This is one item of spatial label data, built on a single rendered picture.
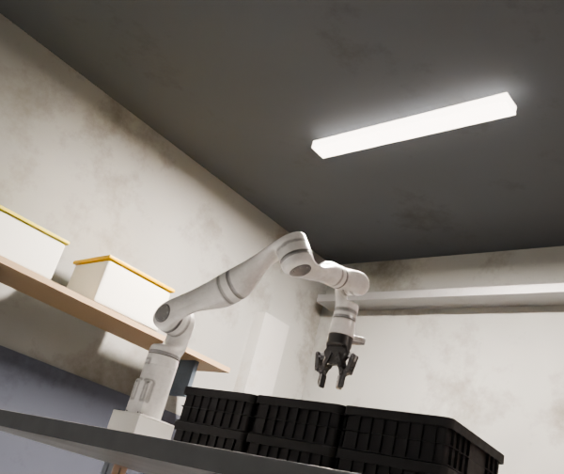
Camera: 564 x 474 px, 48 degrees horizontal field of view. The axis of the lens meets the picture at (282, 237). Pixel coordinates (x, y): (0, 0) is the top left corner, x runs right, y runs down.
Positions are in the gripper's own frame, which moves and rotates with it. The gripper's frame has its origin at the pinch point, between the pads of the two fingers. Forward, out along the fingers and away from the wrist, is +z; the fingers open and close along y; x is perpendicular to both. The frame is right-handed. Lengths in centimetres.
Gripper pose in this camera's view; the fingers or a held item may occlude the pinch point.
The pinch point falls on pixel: (330, 383)
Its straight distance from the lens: 188.4
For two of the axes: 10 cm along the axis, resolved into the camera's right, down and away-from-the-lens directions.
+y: 7.8, -0.7, -6.2
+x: 5.8, 4.6, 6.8
